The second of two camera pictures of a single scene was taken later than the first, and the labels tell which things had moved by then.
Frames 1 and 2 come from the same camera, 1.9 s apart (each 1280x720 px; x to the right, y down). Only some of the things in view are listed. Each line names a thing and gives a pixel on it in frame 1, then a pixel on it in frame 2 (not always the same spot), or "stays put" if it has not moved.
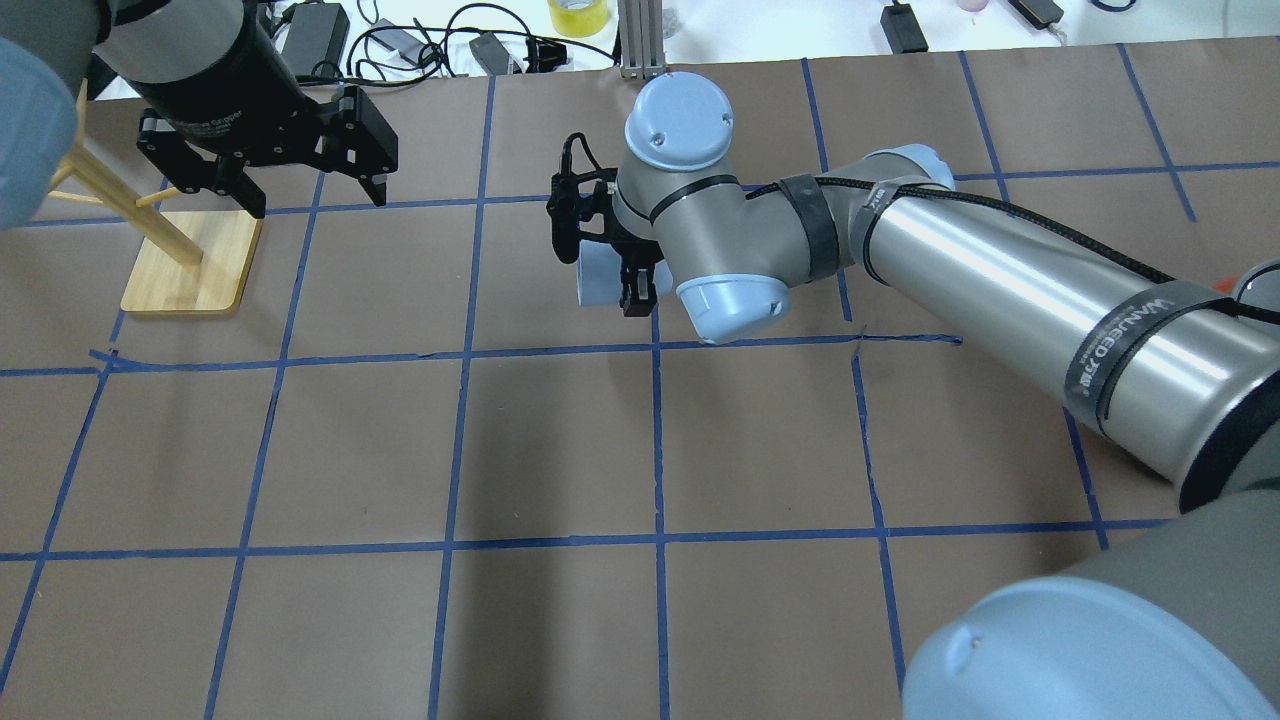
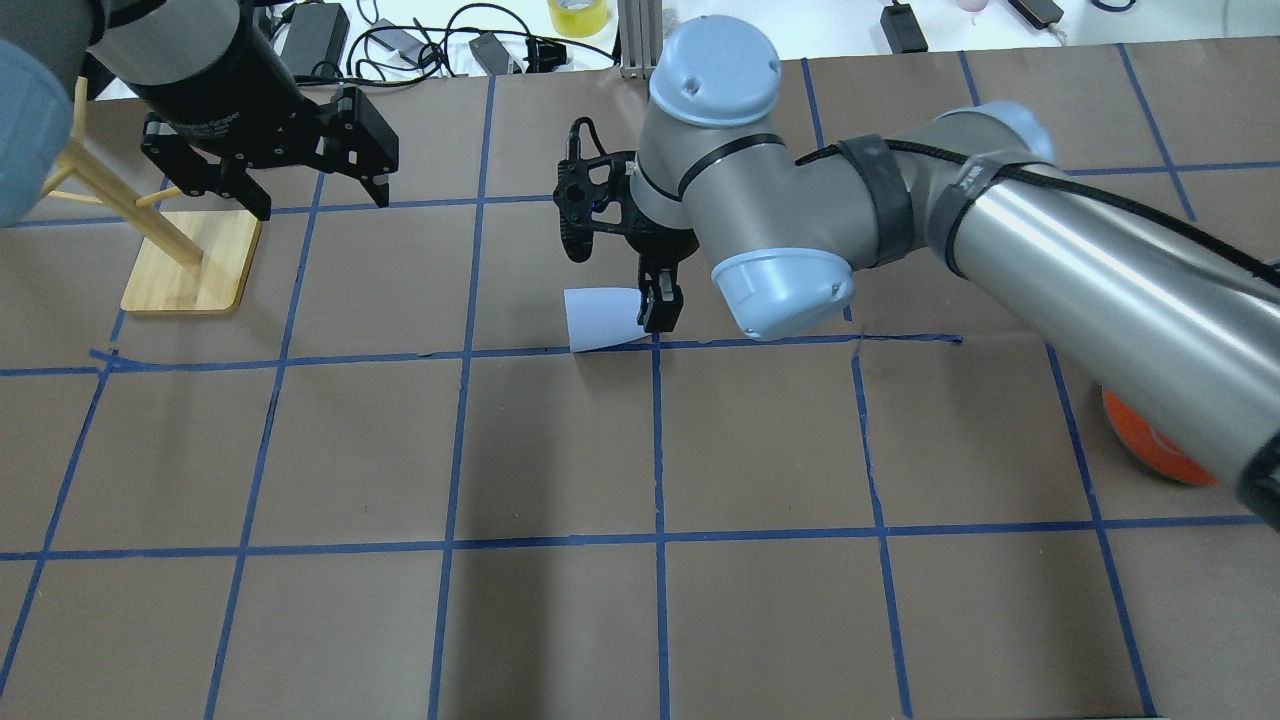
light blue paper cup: x=599 y=275 to x=602 y=316
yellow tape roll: x=578 y=18 stays put
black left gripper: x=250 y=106 stays put
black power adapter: x=902 y=29 stays put
